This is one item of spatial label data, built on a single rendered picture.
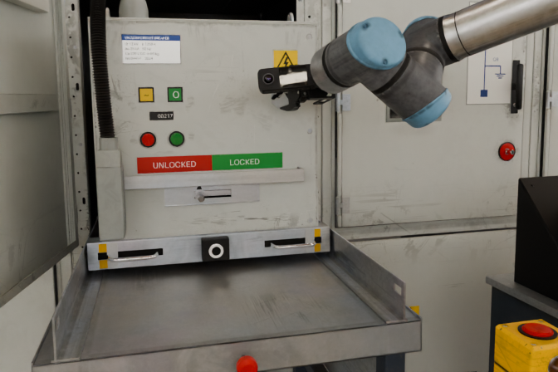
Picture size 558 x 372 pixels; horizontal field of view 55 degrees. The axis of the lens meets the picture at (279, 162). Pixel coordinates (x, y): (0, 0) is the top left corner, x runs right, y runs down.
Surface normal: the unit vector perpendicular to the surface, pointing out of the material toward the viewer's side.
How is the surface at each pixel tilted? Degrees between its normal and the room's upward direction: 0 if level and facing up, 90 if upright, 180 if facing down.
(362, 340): 90
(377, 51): 71
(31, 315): 90
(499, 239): 90
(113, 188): 90
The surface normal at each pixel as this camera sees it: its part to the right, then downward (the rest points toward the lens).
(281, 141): 0.23, 0.11
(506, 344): -0.97, 0.04
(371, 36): 0.41, -0.20
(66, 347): -0.01, -0.99
